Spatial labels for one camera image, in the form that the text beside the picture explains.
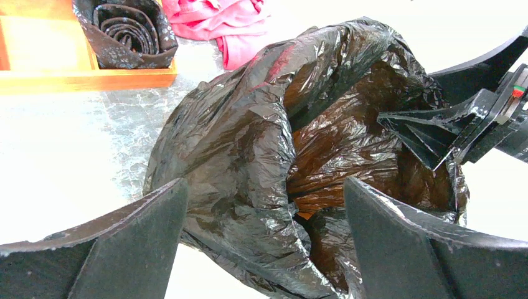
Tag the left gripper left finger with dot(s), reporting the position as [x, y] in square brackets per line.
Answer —
[126, 253]

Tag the rolled black bag bottom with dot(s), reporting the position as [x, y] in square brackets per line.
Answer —
[127, 34]

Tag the orange compartment tray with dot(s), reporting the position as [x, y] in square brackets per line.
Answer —
[43, 49]

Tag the black trash bag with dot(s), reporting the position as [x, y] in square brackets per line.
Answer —
[266, 148]

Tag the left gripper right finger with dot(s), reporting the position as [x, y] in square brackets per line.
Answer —
[404, 252]

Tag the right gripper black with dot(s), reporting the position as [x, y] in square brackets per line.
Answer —
[478, 123]

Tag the red cloth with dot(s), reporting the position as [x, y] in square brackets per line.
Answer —
[240, 28]

